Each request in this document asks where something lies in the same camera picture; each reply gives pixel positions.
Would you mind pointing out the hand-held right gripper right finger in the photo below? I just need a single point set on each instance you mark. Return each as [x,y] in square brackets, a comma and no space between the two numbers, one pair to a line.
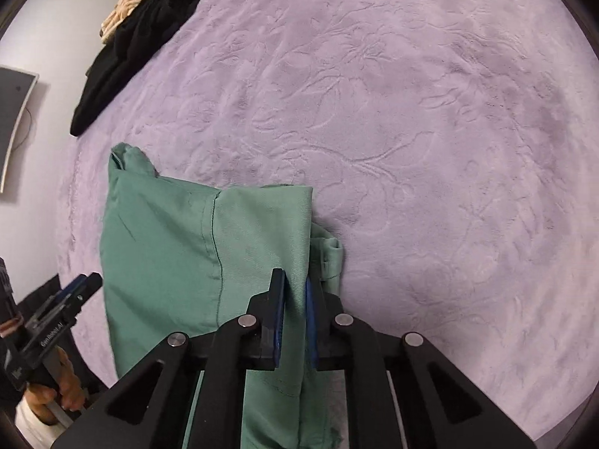
[311,332]

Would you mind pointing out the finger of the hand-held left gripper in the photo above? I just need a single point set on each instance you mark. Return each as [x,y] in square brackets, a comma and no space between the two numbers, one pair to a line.
[89,287]
[74,286]

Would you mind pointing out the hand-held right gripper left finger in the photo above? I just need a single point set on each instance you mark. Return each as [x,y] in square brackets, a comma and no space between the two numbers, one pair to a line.
[279,322]

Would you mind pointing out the green button jacket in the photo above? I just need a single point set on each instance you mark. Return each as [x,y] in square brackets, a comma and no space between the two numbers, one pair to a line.
[164,262]

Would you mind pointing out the person's left hand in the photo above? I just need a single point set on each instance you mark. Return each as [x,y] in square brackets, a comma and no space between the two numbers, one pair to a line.
[70,383]

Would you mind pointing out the person's dark clothing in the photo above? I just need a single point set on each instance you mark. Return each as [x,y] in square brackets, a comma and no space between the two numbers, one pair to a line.
[89,379]

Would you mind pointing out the purple embossed blanket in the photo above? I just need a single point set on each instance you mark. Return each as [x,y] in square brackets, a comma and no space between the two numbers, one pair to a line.
[421,149]

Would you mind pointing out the black cloth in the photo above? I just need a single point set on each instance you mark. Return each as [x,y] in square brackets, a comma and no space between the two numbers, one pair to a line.
[131,51]

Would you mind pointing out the beige ribbed cloth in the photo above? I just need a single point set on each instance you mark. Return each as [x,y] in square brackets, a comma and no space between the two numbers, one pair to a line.
[128,4]

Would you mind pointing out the white-framed wall monitor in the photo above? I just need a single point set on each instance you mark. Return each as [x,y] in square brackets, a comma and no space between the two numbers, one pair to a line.
[11,121]

